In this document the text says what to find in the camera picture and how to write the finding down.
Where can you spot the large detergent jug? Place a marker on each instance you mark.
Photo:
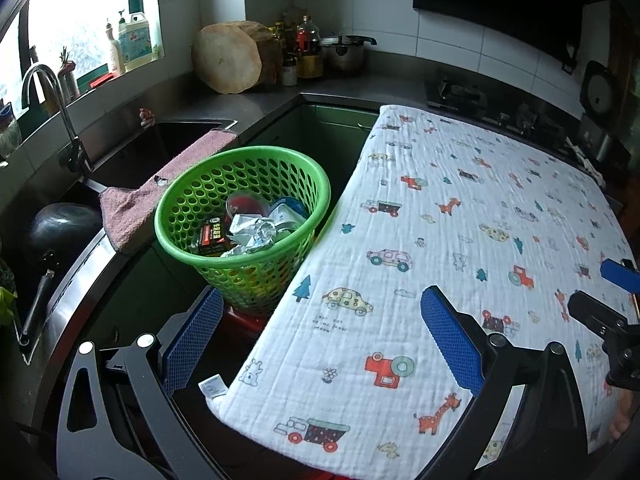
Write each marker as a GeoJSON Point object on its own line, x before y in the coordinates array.
{"type": "Point", "coordinates": [135, 45]}

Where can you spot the green plastic basket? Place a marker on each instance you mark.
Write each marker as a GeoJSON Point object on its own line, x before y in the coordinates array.
{"type": "Point", "coordinates": [250, 280]}

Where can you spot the dark sauce bottle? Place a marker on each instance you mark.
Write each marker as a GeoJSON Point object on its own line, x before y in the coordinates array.
{"type": "Point", "coordinates": [290, 42]}

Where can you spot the white rag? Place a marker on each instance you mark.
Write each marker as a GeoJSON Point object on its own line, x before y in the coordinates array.
{"type": "Point", "coordinates": [590, 165]}

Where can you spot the steel cooking pot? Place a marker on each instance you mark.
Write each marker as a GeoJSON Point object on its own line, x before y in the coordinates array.
{"type": "Point", "coordinates": [342, 57]}

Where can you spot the black gas stove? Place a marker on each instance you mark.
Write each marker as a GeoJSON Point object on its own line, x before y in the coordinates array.
{"type": "Point", "coordinates": [465, 95]}

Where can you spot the red plastic stool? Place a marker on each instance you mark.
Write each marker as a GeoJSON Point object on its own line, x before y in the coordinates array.
{"type": "Point", "coordinates": [245, 321]}

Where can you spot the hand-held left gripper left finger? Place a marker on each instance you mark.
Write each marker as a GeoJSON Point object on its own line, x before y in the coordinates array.
{"type": "Point", "coordinates": [195, 340]}

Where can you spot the red flat box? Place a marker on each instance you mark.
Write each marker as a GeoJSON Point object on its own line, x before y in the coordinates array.
{"type": "Point", "coordinates": [102, 80]}

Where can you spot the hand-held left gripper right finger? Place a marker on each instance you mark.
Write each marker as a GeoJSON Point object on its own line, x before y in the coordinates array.
{"type": "Point", "coordinates": [450, 345]}

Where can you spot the dark wok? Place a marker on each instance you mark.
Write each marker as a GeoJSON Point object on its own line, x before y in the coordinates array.
{"type": "Point", "coordinates": [60, 225]}

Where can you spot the person's right hand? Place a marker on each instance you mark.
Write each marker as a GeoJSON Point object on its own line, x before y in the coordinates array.
{"type": "Point", "coordinates": [621, 417]}

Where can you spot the black rice cooker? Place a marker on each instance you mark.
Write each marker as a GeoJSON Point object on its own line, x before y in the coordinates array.
{"type": "Point", "coordinates": [597, 90]}

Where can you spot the silver foil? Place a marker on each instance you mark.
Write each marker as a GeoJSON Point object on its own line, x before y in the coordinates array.
{"type": "Point", "coordinates": [250, 232]}

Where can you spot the steel faucet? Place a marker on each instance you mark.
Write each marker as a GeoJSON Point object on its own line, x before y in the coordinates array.
{"type": "Point", "coordinates": [65, 120]}

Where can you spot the printed blanket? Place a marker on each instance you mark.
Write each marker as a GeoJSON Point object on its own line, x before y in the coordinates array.
{"type": "Point", "coordinates": [425, 235]}

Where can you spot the small white jar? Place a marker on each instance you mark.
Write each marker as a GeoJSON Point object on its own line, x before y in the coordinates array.
{"type": "Point", "coordinates": [288, 75]}

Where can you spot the small blue box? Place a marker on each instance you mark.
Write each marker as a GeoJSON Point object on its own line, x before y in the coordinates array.
{"type": "Point", "coordinates": [287, 210]}

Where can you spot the steel sink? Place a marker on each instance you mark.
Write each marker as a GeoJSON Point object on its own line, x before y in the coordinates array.
{"type": "Point", "coordinates": [150, 150]}

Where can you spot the window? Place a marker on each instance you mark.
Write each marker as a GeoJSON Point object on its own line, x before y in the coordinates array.
{"type": "Point", "coordinates": [75, 20]}

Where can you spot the round wooden chopping block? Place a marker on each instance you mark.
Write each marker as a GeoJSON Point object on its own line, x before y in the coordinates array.
{"type": "Point", "coordinates": [225, 60]}

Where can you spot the small red figurine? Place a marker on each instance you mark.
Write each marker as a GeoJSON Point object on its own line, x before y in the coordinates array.
{"type": "Point", "coordinates": [146, 117]}

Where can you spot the white spray bottle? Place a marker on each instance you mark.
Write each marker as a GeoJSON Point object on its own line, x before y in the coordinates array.
{"type": "Point", "coordinates": [114, 55]}

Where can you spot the small black box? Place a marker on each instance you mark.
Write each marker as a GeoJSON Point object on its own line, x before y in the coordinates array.
{"type": "Point", "coordinates": [212, 237]}

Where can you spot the pink towel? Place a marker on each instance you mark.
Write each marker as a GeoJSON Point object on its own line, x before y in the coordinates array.
{"type": "Point", "coordinates": [130, 210]}

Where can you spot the silver metal bottle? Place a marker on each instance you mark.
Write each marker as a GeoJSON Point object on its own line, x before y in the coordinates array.
{"type": "Point", "coordinates": [68, 75]}

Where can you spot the red printed plastic cup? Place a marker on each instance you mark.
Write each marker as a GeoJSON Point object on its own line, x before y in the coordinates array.
{"type": "Point", "coordinates": [247, 205]}

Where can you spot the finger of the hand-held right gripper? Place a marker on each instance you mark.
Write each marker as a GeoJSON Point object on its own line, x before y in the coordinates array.
{"type": "Point", "coordinates": [617, 272]}
{"type": "Point", "coordinates": [595, 312]}

